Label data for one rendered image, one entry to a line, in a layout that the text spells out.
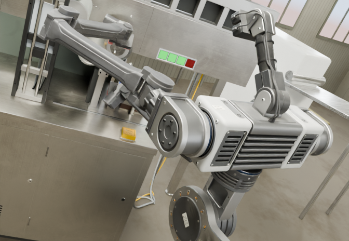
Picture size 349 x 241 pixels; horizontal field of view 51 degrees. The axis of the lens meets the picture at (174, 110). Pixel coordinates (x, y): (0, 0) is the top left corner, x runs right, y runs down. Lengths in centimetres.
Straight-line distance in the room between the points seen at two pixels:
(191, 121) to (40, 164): 124
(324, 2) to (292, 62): 306
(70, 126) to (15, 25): 77
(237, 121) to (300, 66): 293
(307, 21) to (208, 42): 449
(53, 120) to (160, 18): 87
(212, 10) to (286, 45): 171
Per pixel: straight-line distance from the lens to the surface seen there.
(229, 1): 226
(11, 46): 235
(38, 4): 179
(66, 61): 231
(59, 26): 111
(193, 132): 84
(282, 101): 98
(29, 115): 181
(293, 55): 383
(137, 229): 270
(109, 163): 192
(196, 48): 229
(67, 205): 212
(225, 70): 238
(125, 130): 185
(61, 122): 181
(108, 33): 139
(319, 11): 679
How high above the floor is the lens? 185
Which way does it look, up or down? 24 degrees down
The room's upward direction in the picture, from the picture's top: 23 degrees clockwise
